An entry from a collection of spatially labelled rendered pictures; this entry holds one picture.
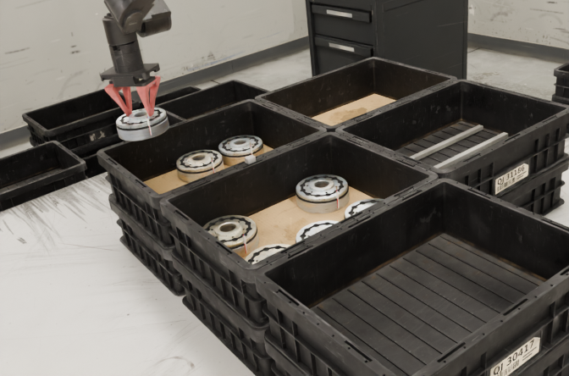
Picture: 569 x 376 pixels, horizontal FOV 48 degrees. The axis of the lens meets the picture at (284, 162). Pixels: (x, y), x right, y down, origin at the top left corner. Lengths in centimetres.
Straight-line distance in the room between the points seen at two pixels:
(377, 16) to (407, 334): 191
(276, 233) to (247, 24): 381
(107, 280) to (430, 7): 201
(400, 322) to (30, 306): 75
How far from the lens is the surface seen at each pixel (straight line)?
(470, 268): 108
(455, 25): 312
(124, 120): 135
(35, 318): 136
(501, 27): 490
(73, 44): 430
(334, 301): 101
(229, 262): 97
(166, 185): 142
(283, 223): 121
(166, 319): 125
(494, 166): 127
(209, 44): 475
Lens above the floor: 146
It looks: 26 degrees down
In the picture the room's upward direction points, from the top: 7 degrees counter-clockwise
